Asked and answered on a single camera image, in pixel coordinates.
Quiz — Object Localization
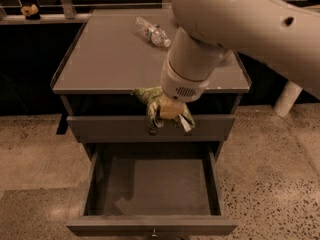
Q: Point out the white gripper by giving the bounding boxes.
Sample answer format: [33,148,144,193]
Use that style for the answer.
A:
[160,59,209,119]

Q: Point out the green jalapeno chip bag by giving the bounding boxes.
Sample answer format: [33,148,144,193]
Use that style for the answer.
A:
[131,87,195,133]

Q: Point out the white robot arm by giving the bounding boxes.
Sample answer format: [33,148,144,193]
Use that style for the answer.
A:
[160,0,320,119]

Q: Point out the round brass drawer knob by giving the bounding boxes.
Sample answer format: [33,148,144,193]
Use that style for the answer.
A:
[149,128,158,136]

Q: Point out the open grey middle drawer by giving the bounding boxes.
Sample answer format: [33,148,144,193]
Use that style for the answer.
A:
[67,143,238,240]

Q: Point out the grey drawer cabinet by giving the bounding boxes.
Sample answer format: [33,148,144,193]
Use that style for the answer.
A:
[51,8,251,155]

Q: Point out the closed grey top drawer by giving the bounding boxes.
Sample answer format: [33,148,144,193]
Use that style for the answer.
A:
[67,115,235,143]

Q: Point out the lower drawer knob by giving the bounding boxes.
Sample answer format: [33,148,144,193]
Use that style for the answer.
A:
[151,229,158,239]

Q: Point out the clear plastic water bottle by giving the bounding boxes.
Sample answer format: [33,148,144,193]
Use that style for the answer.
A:
[134,16,171,48]

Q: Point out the metal window railing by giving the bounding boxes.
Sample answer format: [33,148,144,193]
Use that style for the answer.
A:
[0,0,320,26]

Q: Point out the small yellow black object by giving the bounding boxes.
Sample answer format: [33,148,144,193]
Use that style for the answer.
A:
[21,4,41,20]

